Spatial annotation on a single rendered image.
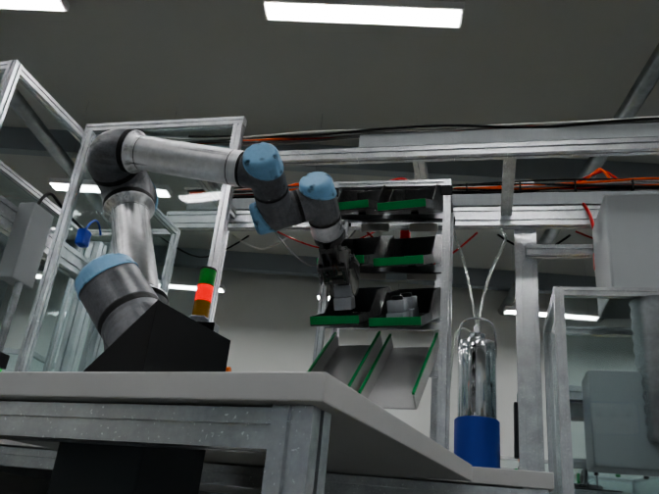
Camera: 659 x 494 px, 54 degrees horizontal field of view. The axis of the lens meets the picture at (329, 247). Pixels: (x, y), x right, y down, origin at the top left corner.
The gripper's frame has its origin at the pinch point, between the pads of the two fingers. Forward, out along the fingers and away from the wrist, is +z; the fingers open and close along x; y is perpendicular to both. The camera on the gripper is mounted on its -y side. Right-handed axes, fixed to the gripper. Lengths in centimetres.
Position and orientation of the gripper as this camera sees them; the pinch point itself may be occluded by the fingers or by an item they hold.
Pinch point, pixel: (344, 290)
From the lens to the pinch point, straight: 163.8
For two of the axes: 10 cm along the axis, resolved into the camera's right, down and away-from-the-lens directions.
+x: 9.8, -0.7, -2.0
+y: -1.1, 6.4, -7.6
